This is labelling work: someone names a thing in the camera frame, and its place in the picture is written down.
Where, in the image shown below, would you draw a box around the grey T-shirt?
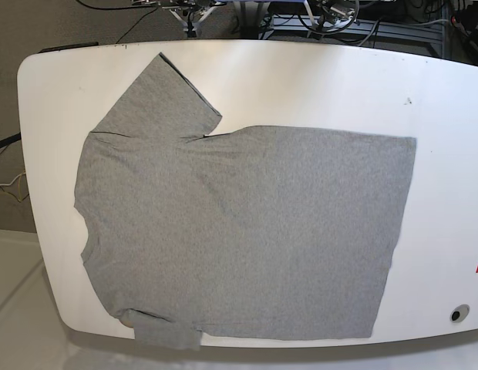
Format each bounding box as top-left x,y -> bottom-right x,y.
74,54 -> 417,349

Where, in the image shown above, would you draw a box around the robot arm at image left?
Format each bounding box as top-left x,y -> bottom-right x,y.
130,0 -> 227,39

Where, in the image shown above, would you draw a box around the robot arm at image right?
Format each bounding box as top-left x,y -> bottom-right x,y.
303,0 -> 361,36

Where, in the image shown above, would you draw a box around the beige table cable grommet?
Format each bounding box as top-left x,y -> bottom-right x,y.
119,318 -> 133,328

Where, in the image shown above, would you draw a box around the white and yellow floor cables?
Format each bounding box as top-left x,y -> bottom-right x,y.
0,172 -> 29,204

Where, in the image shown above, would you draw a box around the aluminium extrusion frame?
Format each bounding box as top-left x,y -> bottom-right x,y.
259,15 -> 451,59

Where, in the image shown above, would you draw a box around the grey table cable grommet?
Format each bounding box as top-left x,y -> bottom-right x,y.
450,304 -> 470,323

